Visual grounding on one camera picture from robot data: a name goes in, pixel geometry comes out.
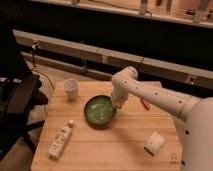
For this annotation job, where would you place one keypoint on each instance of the cream gripper tool tip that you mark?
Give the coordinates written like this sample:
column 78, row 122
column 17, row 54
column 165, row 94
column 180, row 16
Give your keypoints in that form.
column 116, row 104

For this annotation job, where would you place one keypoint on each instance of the green ceramic bowl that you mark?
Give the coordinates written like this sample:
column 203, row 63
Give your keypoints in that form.
column 99, row 111

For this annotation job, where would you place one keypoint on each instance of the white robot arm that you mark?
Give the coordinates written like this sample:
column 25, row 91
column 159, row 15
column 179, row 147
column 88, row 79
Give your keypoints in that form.
column 197, row 113

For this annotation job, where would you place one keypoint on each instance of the orange carrot toy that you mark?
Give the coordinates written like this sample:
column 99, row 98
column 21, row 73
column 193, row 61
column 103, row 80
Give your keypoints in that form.
column 145, row 104

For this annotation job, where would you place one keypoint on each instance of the wooden table board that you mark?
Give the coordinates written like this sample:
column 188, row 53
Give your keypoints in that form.
column 117, row 147

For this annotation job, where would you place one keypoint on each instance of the white paper cup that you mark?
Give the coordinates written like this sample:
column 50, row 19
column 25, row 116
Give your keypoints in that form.
column 71, row 86

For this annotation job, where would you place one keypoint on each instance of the white plastic bottle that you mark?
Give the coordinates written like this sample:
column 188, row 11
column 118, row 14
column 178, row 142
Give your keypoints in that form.
column 59, row 141

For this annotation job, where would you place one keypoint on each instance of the black office chair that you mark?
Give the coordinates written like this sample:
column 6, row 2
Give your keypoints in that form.
column 19, row 93

